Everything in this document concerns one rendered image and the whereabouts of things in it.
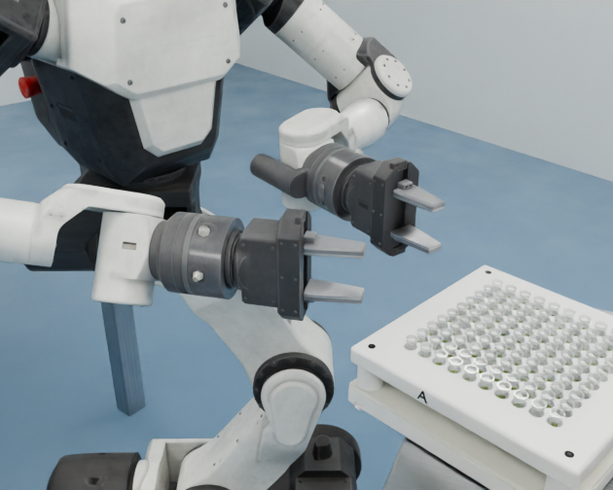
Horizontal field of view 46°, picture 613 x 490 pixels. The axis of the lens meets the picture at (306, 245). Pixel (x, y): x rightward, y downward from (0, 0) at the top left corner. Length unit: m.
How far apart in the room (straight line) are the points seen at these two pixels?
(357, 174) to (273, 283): 0.21
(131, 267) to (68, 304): 1.97
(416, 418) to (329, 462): 0.97
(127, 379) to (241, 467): 0.76
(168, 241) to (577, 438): 0.43
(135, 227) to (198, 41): 0.35
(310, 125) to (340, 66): 0.23
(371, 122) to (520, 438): 0.62
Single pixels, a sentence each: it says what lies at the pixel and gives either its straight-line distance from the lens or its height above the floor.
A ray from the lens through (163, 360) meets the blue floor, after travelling 2.38.
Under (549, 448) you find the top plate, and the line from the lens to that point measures 0.65.
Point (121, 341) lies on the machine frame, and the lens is 2.03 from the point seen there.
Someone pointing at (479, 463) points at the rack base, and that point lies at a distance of 0.70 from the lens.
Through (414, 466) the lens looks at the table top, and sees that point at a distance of 0.72.
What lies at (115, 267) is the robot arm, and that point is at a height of 1.02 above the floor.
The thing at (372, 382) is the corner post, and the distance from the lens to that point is 0.75.
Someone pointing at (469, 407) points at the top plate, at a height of 0.97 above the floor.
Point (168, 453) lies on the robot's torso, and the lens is 1.60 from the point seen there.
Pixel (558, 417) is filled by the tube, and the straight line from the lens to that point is 0.67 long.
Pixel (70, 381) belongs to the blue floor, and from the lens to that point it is 2.36.
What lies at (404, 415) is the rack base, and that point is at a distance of 0.73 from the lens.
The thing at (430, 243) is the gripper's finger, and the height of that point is 1.00.
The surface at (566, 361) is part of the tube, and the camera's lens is 0.75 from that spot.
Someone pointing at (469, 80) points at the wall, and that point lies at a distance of 4.31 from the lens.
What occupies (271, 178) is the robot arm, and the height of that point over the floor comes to 1.03.
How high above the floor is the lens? 1.39
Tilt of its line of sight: 28 degrees down
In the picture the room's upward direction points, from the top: straight up
